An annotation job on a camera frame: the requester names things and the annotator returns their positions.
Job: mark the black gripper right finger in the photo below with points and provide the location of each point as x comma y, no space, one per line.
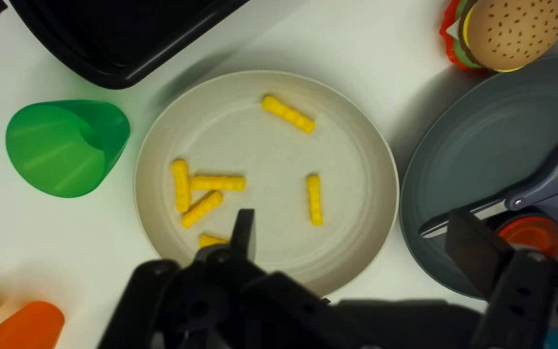
475,249

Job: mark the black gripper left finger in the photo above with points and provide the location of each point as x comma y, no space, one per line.
243,234

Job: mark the grey plate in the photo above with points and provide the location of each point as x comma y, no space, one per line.
485,149

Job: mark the beige plate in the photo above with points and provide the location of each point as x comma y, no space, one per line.
247,129

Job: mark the green plastic cup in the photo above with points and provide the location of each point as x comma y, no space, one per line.
67,149

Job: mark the orange plastic cup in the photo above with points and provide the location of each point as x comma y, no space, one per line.
24,327

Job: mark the red toy tomato slice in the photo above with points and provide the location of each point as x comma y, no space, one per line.
532,234

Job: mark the grey yellow scissors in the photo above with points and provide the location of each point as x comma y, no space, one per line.
537,195

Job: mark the toy burger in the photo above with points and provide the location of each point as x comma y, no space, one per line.
512,32

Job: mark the black plastic tray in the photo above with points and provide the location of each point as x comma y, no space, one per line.
125,32

